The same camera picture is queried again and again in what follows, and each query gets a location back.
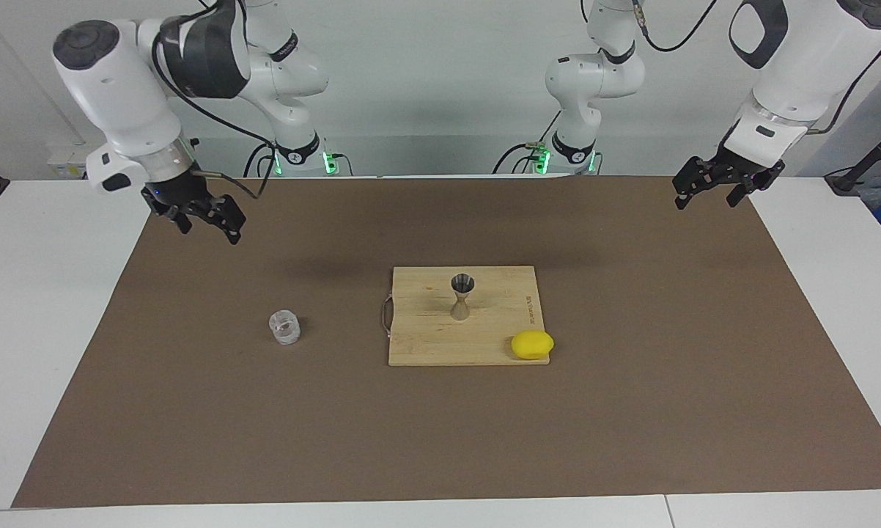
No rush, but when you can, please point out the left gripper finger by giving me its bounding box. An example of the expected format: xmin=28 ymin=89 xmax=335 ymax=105
xmin=726 ymin=164 xmax=786 ymax=209
xmin=673 ymin=156 xmax=729 ymax=211

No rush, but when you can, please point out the white power strip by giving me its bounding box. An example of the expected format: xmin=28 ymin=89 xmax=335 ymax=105
xmin=48 ymin=144 xmax=97 ymax=180

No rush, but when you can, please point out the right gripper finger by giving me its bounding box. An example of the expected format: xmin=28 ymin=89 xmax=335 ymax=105
xmin=147 ymin=199 xmax=193 ymax=236
xmin=191 ymin=193 xmax=247 ymax=246

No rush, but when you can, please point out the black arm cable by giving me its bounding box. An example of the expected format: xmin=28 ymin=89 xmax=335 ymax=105
xmin=151 ymin=0 xmax=276 ymax=200
xmin=627 ymin=0 xmax=881 ymax=137

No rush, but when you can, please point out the black left base cable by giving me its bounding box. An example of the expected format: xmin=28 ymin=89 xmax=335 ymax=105
xmin=493 ymin=110 xmax=563 ymax=175

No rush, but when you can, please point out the wooden cutting board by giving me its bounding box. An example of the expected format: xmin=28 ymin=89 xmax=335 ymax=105
xmin=380 ymin=265 xmax=551 ymax=367

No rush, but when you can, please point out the clear glass cup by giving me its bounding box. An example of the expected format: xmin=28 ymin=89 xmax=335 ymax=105
xmin=268 ymin=311 xmax=301 ymax=348

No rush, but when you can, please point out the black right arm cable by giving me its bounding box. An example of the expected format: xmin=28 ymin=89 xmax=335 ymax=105
xmin=151 ymin=0 xmax=276 ymax=200

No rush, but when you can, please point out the black base cable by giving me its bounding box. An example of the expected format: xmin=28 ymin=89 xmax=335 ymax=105
xmin=493 ymin=110 xmax=563 ymax=175
xmin=243 ymin=142 xmax=277 ymax=178

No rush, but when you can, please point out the brown table mat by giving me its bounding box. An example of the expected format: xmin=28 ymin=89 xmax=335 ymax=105
xmin=12 ymin=175 xmax=881 ymax=509

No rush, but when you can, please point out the yellow lemon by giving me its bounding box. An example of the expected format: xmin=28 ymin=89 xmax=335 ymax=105
xmin=511 ymin=330 xmax=556 ymax=361

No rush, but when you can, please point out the black right base cable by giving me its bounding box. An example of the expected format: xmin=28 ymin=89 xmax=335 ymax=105
xmin=243 ymin=142 xmax=277 ymax=178

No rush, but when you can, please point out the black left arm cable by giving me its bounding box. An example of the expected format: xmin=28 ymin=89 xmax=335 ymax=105
xmin=627 ymin=0 xmax=881 ymax=137

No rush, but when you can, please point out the black tripod stand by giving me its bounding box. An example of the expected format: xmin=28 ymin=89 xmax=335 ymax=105
xmin=824 ymin=117 xmax=881 ymax=196

